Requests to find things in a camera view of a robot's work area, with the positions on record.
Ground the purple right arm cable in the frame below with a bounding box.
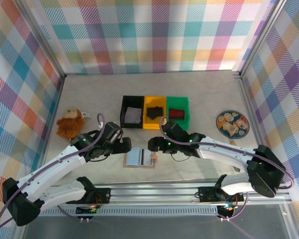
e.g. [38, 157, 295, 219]
[159, 117, 294, 221]

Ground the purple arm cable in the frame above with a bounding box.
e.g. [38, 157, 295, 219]
[159, 117, 294, 221]
[0, 113, 106, 230]

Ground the round cartoon print plate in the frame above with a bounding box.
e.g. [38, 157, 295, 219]
[216, 110, 250, 138]

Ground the small circuit board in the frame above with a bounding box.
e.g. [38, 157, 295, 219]
[75, 205, 101, 217]
[217, 203, 237, 218]

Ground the pale purple card stack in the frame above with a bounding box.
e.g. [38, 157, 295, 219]
[124, 106, 143, 124]

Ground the tan leather card holder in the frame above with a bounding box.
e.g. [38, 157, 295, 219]
[123, 147, 158, 169]

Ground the grey slotted cable duct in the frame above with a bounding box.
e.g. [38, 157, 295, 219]
[29, 207, 221, 216]

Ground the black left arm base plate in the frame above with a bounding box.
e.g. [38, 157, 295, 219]
[65, 188, 112, 205]

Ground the brown plush monkey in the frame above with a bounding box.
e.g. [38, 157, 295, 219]
[56, 107, 91, 141]

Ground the aluminium side rail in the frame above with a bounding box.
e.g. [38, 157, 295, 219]
[238, 71, 265, 150]
[34, 74, 65, 187]

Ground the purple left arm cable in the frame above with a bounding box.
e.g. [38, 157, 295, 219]
[0, 113, 106, 230]

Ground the aluminium frame post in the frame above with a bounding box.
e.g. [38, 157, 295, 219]
[235, 0, 288, 78]
[13, 0, 66, 78]

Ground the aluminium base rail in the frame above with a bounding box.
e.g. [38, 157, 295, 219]
[16, 182, 293, 208]

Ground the red card stack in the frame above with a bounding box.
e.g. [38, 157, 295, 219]
[168, 108, 185, 120]

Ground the black card stack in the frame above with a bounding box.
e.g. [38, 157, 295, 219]
[146, 106, 163, 120]

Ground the black plastic bin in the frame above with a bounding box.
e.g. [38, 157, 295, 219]
[120, 96, 146, 129]

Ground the green plastic bin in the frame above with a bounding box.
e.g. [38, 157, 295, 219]
[165, 96, 191, 131]

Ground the yellow plastic bin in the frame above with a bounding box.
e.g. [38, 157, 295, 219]
[143, 96, 168, 130]

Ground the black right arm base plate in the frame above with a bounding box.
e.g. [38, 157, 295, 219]
[198, 186, 245, 203]

